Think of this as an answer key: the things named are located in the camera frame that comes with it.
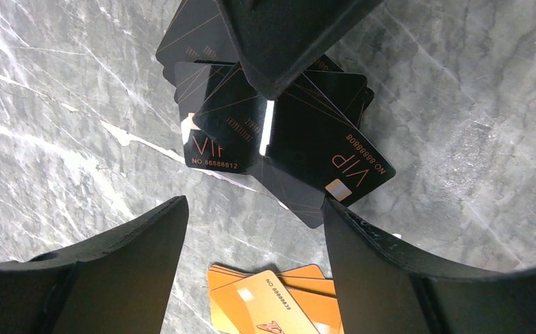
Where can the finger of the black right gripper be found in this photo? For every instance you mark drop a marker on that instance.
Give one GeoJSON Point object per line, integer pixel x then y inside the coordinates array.
{"type": "Point", "coordinates": [276, 41]}

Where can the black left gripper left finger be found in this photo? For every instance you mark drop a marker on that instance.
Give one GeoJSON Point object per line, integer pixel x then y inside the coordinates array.
{"type": "Point", "coordinates": [118, 281]}

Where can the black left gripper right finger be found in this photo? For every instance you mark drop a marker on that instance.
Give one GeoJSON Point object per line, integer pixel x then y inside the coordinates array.
{"type": "Point", "coordinates": [386, 285]}

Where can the gold card stack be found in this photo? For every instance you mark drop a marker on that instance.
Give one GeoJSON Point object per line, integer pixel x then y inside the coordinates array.
{"type": "Point", "coordinates": [300, 300]}

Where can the black card stack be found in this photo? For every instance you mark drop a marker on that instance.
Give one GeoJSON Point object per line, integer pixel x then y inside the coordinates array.
{"type": "Point", "coordinates": [197, 53]}

